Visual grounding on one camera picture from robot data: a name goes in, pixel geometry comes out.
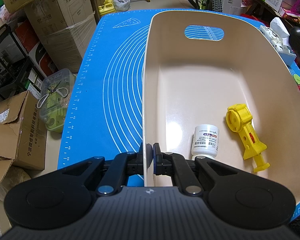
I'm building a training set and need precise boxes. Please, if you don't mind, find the floral tissue box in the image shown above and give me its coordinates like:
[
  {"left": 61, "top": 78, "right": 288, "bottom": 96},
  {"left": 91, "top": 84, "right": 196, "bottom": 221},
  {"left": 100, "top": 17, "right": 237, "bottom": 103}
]
[{"left": 259, "top": 17, "right": 296, "bottom": 67}]

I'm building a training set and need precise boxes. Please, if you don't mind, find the blue silicone baking mat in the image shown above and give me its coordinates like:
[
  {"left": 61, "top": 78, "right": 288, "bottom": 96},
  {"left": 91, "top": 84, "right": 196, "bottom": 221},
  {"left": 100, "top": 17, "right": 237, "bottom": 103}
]
[{"left": 58, "top": 10, "right": 300, "bottom": 217}]

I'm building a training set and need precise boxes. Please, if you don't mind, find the yellow plastic toy tool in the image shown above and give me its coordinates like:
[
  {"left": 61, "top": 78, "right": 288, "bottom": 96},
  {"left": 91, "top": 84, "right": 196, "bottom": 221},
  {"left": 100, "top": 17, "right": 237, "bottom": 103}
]
[{"left": 225, "top": 103, "right": 270, "bottom": 173}]

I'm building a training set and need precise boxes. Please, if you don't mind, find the torn cardboard box on floor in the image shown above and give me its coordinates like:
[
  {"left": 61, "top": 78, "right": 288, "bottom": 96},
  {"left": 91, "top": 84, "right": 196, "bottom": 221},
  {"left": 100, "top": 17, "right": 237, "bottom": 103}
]
[{"left": 0, "top": 91, "right": 47, "bottom": 184}]

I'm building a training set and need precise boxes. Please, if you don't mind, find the wrapped lower cardboard box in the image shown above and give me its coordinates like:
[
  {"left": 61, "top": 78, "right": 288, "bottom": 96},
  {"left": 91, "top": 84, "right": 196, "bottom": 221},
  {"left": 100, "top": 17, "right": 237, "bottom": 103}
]
[{"left": 40, "top": 14, "right": 96, "bottom": 73}]

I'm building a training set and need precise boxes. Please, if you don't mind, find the white pill bottle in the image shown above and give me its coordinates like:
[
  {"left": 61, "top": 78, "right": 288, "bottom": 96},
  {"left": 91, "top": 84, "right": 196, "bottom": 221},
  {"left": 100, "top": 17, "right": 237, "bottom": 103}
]
[{"left": 191, "top": 124, "right": 219, "bottom": 160}]

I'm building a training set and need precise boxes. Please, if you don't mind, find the beige plastic storage bin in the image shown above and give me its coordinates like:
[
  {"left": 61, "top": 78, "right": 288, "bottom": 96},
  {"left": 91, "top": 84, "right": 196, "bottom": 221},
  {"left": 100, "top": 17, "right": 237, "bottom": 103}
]
[{"left": 142, "top": 10, "right": 300, "bottom": 202}]

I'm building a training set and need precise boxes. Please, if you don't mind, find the yellow jug on floor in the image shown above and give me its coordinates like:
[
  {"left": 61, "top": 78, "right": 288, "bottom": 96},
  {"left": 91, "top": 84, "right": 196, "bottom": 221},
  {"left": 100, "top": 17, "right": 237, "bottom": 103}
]
[{"left": 98, "top": 0, "right": 116, "bottom": 17}]

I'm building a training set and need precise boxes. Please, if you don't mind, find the green round lid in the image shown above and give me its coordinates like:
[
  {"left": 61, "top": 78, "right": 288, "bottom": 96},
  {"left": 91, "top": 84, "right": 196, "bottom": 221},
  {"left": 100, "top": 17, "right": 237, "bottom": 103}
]
[{"left": 293, "top": 74, "right": 300, "bottom": 85}]

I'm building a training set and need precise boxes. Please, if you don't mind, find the black metal shelf rack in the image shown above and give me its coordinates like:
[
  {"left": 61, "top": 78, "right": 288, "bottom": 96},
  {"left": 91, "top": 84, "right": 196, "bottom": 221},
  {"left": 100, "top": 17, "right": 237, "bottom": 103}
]
[{"left": 0, "top": 24, "right": 39, "bottom": 99}]

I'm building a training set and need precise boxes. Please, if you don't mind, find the dark wooden side table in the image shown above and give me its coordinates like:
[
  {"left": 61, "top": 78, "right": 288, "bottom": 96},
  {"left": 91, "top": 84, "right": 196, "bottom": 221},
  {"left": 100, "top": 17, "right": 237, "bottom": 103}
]
[{"left": 244, "top": 0, "right": 300, "bottom": 30}]

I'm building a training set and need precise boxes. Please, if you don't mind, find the white plastic bag on floor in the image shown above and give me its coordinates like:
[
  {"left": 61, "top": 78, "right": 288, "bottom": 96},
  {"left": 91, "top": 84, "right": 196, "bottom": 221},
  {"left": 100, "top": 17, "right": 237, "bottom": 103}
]
[{"left": 113, "top": 0, "right": 130, "bottom": 12}]

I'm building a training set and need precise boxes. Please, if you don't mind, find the large stacked cardboard box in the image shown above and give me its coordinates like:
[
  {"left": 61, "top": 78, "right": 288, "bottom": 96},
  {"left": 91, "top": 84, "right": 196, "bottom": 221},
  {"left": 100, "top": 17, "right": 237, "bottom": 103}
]
[{"left": 24, "top": 0, "right": 94, "bottom": 36}]

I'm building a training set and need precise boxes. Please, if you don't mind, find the clear plastic container with scissors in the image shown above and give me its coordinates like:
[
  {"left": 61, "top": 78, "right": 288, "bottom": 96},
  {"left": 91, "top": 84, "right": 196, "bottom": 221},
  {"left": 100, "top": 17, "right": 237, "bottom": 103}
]
[{"left": 37, "top": 68, "right": 76, "bottom": 133}]

